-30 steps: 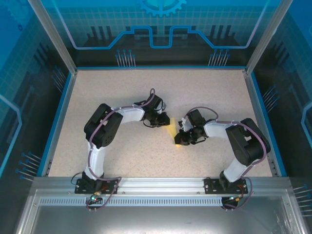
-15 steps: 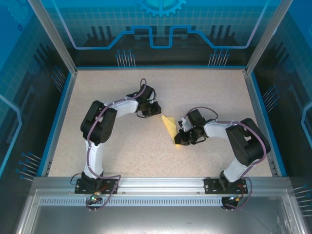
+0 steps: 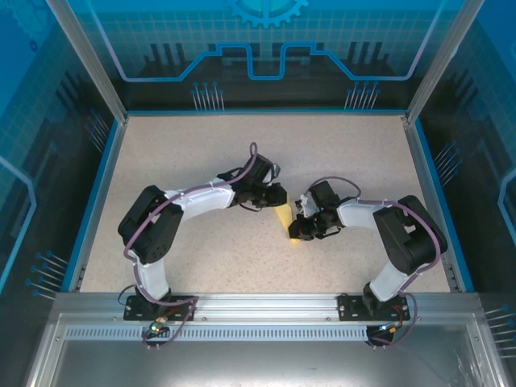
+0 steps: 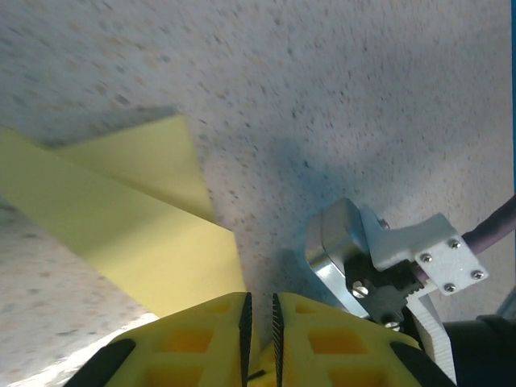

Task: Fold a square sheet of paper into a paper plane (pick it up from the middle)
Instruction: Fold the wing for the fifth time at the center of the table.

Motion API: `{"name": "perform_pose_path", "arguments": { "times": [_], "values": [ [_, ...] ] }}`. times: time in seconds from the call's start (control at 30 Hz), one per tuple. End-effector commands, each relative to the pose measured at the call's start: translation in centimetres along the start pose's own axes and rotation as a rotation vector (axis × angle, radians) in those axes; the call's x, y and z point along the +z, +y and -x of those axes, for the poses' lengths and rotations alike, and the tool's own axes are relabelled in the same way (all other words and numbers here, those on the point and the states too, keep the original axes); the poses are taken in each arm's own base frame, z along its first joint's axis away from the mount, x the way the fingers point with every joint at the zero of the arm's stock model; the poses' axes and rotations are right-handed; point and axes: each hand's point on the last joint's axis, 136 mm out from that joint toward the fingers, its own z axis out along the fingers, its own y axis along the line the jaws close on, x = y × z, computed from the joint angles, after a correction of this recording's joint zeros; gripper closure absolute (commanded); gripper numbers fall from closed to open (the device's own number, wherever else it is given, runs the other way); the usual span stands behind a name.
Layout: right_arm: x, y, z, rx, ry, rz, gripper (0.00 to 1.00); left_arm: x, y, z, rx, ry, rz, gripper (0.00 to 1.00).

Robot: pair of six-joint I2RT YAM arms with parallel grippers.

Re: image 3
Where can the yellow cloth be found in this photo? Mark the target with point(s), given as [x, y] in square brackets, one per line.
[284, 215]

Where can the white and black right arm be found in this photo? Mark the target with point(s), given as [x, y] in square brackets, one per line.
[407, 238]

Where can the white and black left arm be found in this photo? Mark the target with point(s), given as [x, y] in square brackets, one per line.
[151, 225]

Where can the blue table border strip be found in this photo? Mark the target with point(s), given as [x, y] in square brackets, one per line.
[107, 161]
[442, 205]

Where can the blue printed gear panel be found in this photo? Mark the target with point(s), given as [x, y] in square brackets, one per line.
[262, 32]

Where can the blue printed circuit panel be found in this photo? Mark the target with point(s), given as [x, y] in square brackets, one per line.
[32, 121]
[483, 121]

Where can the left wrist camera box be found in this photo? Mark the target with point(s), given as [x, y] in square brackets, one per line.
[258, 169]

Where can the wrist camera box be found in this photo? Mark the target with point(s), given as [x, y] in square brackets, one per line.
[258, 169]
[324, 193]

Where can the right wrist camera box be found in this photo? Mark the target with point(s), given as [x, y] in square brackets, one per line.
[324, 193]

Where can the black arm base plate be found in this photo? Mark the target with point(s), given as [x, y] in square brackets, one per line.
[350, 308]
[137, 308]

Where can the aluminium cross rail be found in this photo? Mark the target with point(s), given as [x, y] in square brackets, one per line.
[262, 306]

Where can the aluminium table edge rail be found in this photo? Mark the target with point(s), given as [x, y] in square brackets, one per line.
[114, 161]
[432, 205]

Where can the aluminium corner post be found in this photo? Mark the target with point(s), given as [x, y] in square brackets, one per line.
[90, 60]
[442, 60]

